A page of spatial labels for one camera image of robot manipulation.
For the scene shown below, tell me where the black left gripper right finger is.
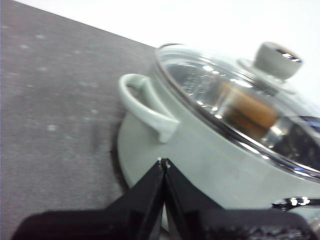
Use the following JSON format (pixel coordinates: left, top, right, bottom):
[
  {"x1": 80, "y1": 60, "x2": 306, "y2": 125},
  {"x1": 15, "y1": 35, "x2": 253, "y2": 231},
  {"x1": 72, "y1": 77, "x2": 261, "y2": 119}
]
[{"x1": 164, "y1": 157, "x2": 319, "y2": 240}]

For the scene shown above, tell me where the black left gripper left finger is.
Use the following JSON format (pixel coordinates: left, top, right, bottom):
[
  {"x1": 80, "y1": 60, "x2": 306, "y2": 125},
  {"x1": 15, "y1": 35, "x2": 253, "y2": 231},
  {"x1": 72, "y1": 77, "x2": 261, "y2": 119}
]
[{"x1": 11, "y1": 158, "x2": 165, "y2": 240}]

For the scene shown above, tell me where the glass lid with round knob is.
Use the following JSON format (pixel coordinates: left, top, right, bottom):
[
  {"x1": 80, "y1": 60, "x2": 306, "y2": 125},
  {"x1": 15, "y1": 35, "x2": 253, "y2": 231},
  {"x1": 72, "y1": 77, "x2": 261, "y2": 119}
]
[{"x1": 153, "y1": 41, "x2": 320, "y2": 181}]

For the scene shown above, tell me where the pale green electric steamer pot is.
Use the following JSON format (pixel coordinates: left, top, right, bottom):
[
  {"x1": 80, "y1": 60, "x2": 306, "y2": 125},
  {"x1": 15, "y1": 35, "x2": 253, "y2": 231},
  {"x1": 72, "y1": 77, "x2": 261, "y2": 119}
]
[{"x1": 117, "y1": 43, "x2": 320, "y2": 240}]

